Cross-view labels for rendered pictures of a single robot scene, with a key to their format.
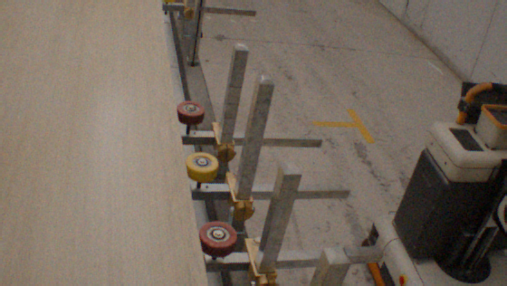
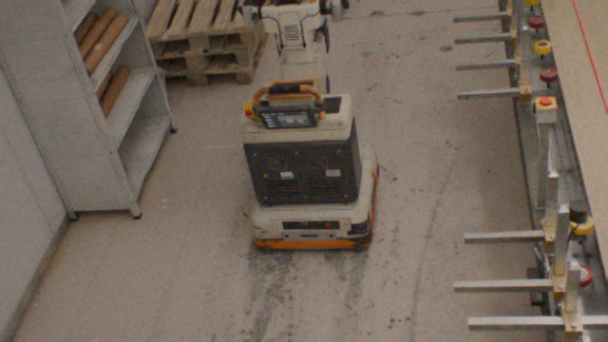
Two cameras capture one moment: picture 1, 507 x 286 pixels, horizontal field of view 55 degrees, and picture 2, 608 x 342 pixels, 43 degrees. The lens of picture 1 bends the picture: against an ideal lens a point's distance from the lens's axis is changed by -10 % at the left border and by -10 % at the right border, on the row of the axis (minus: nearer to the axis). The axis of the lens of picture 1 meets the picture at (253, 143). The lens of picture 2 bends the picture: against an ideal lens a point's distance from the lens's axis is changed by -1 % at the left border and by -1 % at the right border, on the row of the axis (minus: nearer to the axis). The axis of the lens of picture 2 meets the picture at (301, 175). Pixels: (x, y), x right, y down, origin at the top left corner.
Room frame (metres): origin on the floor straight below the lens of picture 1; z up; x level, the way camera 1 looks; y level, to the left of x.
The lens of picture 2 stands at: (4.40, 0.78, 2.89)
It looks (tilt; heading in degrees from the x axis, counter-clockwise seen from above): 38 degrees down; 213
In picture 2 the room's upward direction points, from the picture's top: 12 degrees counter-clockwise
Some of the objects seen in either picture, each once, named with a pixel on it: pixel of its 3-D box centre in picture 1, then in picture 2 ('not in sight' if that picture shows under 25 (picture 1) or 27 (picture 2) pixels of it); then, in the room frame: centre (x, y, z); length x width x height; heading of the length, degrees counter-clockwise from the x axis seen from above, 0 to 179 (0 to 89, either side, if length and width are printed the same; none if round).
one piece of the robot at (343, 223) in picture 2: not in sight; (311, 224); (1.89, -0.85, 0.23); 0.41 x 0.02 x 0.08; 107
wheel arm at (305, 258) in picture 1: (297, 260); (497, 38); (0.88, -0.15, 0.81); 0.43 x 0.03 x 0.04; 108
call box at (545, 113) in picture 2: not in sight; (544, 110); (1.99, 0.32, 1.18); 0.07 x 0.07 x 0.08; 18
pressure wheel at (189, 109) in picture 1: (188, 123); (548, 81); (1.29, 0.19, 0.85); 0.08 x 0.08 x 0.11
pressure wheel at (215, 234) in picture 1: (215, 251); (537, 28); (0.82, 0.03, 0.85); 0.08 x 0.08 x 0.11
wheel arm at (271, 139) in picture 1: (253, 139); (503, 93); (1.36, 0.00, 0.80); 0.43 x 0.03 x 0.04; 108
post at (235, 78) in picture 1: (227, 121); (524, 71); (1.29, 0.08, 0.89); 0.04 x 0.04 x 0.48; 18
